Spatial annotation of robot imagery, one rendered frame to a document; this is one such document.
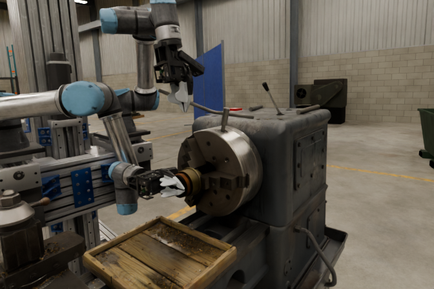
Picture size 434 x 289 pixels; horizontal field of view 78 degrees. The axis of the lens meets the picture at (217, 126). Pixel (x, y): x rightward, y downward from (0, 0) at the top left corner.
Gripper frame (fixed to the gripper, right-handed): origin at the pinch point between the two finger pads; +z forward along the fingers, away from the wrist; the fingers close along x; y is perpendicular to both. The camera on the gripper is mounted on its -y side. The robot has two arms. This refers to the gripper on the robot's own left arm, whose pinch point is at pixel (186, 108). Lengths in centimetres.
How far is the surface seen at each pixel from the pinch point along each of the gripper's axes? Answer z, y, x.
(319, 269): 82, -55, 11
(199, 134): 9.6, -9.9, -5.5
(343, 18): -260, -1000, -168
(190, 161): 17.8, -3.2, -5.4
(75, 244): 29.1, 34.5, -10.6
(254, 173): 25.2, -16.1, 10.5
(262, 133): 13.2, -25.7, 10.4
